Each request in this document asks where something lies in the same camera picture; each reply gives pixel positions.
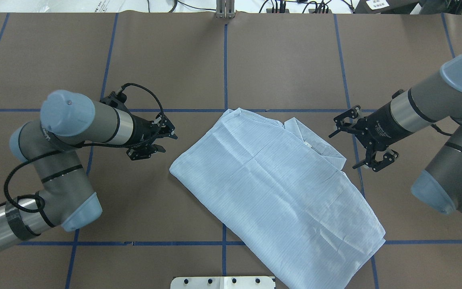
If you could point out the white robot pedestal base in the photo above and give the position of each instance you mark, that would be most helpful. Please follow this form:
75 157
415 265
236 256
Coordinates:
224 282

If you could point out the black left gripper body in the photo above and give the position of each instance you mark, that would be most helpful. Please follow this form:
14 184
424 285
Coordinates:
140 131

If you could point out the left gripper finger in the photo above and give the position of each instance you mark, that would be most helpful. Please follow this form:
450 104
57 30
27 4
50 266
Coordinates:
144 152
163 127

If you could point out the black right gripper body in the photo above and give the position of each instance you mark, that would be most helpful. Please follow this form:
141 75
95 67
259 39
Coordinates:
380 123

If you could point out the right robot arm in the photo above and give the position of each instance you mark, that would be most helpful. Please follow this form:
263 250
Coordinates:
434 102

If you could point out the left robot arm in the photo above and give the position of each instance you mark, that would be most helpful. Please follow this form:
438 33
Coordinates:
50 187

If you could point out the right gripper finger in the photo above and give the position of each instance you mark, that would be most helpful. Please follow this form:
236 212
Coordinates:
351 121
377 155

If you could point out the light blue button-up shirt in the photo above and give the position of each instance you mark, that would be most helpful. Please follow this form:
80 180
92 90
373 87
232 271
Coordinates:
282 190

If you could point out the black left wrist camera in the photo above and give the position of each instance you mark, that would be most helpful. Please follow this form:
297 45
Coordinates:
116 100

